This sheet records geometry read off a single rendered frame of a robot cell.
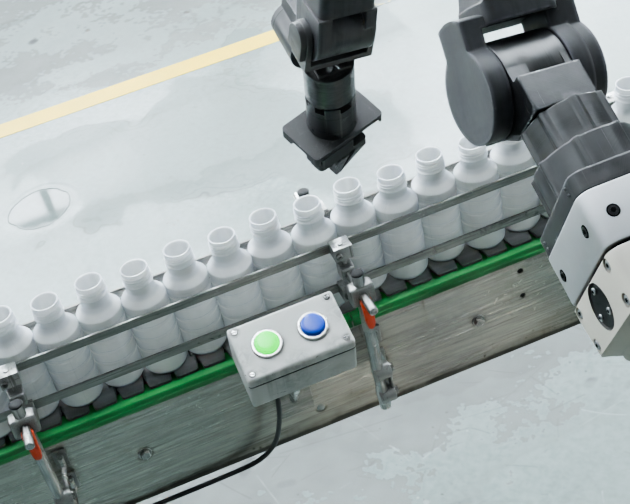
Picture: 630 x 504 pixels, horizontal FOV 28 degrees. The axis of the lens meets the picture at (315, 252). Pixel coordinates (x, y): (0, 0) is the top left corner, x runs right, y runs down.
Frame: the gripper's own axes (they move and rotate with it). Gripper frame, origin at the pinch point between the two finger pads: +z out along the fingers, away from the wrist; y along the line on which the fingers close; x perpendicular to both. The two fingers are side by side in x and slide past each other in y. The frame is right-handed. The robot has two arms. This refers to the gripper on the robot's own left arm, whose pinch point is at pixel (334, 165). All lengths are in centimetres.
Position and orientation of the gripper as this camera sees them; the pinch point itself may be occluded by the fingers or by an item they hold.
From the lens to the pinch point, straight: 152.7
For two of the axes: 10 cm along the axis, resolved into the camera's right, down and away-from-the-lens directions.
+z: 0.5, 5.2, 8.5
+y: -7.6, 5.8, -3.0
